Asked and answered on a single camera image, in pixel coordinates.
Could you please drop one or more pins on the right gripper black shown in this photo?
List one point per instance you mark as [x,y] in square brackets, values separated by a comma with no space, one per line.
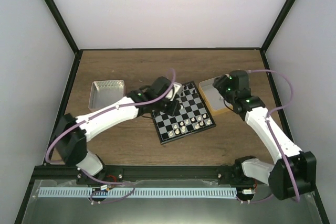
[219,84]

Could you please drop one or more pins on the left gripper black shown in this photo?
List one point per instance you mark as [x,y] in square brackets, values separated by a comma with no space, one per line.
[171,112]

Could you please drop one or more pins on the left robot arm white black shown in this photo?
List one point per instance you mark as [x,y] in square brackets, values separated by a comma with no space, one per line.
[73,133]

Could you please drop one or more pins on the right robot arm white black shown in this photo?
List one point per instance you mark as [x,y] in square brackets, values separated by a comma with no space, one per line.
[293,172]

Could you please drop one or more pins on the black white chess board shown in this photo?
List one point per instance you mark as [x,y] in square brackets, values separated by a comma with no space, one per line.
[195,112]

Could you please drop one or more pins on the orange metal tin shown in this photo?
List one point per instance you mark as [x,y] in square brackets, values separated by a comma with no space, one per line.
[212,98]

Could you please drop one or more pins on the pink metal tin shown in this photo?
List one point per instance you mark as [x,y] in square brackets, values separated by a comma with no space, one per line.
[104,93]

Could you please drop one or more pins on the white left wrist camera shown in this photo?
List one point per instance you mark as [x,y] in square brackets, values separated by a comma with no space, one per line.
[174,91]

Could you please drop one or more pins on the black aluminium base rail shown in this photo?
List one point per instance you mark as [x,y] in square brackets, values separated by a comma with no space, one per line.
[224,175]

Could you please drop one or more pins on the black frame back rail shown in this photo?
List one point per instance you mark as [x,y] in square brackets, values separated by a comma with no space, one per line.
[173,49]

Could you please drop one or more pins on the light blue slotted cable duct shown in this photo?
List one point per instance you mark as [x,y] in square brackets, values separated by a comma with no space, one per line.
[81,192]

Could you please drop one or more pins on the black frame post right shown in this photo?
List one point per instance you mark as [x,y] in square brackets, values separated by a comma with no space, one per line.
[288,4]

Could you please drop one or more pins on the black frame post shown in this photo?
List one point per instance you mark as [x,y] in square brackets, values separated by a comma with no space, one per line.
[62,25]
[288,4]

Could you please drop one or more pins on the black frame post left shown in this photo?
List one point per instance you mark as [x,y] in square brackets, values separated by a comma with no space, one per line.
[62,25]

